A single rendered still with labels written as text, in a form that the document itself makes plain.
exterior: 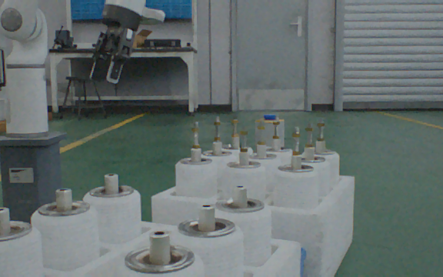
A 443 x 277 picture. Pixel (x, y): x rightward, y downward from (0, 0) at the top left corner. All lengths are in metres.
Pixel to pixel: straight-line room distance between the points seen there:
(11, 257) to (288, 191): 0.56
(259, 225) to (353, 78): 5.61
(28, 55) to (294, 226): 0.76
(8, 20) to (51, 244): 0.68
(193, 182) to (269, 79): 5.11
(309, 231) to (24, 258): 0.55
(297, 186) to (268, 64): 5.19
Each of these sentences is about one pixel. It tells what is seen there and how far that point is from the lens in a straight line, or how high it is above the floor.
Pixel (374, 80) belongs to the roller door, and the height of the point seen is 0.38.
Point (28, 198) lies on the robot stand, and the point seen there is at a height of 0.15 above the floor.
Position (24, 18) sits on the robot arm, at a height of 0.59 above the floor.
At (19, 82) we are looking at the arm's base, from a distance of 1.28.
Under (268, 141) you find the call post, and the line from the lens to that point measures 1.44.
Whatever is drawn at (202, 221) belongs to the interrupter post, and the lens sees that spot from 0.63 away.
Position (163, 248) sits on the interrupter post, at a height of 0.27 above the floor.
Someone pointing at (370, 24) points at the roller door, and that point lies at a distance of 6.34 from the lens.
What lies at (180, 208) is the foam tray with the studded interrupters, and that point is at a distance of 1.08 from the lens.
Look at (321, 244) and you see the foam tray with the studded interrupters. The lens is 0.98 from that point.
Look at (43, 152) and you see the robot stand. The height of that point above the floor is 0.26.
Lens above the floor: 0.45
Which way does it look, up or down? 8 degrees down
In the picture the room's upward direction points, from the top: straight up
